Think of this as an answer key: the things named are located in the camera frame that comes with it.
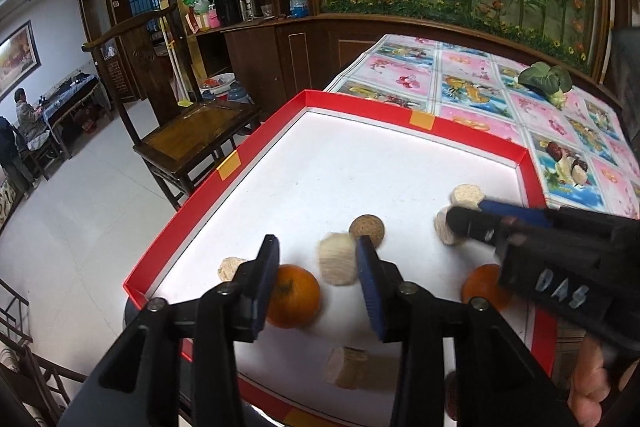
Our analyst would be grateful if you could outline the green leafy vegetable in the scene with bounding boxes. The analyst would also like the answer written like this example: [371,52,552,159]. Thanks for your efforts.
[518,62,573,109]

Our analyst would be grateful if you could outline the framed wall painting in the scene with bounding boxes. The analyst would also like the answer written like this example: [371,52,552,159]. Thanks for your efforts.
[0,20,41,98]

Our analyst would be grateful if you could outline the seated person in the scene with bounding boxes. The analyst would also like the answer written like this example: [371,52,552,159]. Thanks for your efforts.
[14,88,50,152]

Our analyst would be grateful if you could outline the dark red date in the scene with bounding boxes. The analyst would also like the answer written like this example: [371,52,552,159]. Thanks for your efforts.
[572,158,588,172]

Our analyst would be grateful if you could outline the wooden chair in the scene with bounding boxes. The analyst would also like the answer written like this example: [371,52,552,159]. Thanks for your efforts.
[82,4,260,210]

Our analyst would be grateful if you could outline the beige ball front pile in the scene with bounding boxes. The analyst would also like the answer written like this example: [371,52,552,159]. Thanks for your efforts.
[317,233,357,286]

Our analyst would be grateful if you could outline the dark desk table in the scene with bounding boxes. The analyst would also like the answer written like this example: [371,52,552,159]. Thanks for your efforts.
[42,74,113,159]

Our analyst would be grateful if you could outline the right hand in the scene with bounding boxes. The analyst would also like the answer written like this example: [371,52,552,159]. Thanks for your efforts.
[568,335,611,427]

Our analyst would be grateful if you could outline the red white tray box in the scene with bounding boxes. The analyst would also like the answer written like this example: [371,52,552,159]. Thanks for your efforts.
[124,91,544,426]

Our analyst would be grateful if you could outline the brown round kiwi fruit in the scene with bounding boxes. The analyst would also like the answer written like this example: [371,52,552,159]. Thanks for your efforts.
[349,215,385,248]

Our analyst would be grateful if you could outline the colourful fruit print tablecloth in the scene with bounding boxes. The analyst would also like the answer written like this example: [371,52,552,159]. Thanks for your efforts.
[326,34,639,218]

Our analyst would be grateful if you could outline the white ball pile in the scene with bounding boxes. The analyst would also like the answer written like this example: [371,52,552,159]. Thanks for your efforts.
[324,347,369,390]
[570,165,588,185]

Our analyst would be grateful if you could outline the red date top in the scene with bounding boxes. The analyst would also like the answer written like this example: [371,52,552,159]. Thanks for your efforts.
[546,141,564,162]

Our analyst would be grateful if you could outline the orange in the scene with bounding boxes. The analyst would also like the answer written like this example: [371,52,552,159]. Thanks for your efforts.
[461,263,512,311]
[267,265,322,329]

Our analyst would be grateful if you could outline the beige cube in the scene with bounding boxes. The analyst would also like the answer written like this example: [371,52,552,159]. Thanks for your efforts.
[218,257,245,282]

